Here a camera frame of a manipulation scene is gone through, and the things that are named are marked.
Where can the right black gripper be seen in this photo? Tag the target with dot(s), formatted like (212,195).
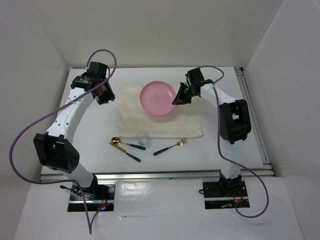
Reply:
(181,99)

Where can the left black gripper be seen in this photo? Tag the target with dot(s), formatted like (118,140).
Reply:
(109,96)

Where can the pink plate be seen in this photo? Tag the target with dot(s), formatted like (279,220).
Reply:
(156,98)

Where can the cream cloth placemat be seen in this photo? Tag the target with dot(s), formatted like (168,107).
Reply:
(184,121)

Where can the clear glass cup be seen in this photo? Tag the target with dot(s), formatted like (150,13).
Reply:
(144,139)

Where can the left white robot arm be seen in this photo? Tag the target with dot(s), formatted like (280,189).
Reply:
(55,148)

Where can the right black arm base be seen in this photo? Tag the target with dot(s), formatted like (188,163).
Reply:
(216,198)

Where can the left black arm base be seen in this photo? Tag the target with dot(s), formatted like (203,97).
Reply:
(103,199)

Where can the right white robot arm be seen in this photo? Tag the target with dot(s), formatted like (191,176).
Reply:
(234,124)

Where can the gold fork green handle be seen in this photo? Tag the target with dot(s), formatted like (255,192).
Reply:
(179,143)

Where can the gold spoon green handle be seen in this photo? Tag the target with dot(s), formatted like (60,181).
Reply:
(118,141)

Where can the gold knife green handle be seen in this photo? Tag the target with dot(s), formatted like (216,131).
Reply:
(125,152)

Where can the front aluminium rail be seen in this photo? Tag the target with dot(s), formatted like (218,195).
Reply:
(161,175)

